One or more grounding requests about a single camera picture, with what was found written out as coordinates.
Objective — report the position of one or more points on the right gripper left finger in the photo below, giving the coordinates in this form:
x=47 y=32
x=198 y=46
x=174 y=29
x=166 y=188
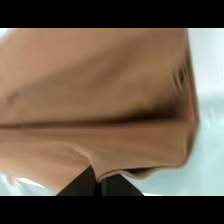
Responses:
x=81 y=185

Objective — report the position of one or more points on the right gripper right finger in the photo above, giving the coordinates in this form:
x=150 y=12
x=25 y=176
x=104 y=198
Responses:
x=120 y=186

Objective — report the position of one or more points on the tan shirt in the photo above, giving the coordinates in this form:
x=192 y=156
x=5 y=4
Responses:
x=93 y=100

